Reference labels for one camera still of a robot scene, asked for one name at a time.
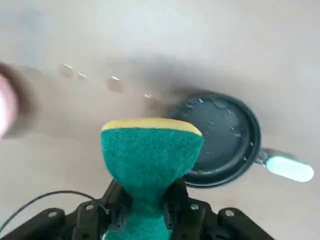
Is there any green and yellow sponge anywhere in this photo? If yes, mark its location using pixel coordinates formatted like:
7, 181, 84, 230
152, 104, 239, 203
100, 117, 205, 240

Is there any black pan pale handle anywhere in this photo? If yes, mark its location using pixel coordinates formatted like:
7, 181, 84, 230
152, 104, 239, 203
165, 90, 315, 190

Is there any pink bowl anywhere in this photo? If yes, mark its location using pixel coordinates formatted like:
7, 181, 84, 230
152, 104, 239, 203
0, 62, 22, 141

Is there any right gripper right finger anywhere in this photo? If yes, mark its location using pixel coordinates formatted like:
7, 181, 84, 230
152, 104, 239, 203
162, 180, 276, 240

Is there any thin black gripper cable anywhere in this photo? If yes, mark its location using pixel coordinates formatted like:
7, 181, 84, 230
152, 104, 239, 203
0, 190, 111, 226

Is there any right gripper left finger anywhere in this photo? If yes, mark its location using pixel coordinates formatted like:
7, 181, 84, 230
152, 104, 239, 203
0, 179, 131, 240

